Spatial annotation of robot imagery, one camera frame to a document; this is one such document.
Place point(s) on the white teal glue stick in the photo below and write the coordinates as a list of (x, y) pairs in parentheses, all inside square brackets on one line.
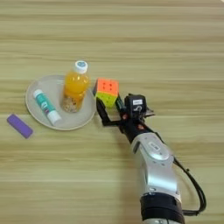
[(46, 107)]

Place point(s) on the colourful puzzle cube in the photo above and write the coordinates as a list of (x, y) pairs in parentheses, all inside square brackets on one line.
[(107, 90)]

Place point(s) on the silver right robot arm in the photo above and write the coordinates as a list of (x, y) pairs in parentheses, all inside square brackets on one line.
[(157, 169)]

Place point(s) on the beige round plate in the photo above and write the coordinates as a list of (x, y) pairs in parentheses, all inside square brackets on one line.
[(38, 113)]

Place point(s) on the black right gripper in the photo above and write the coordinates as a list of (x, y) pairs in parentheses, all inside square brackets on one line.
[(132, 125)]

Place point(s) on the orange juice bottle white cap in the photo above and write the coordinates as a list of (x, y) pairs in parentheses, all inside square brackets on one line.
[(75, 86)]

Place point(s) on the purple rectangular block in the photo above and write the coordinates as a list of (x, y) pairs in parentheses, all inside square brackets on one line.
[(19, 126)]

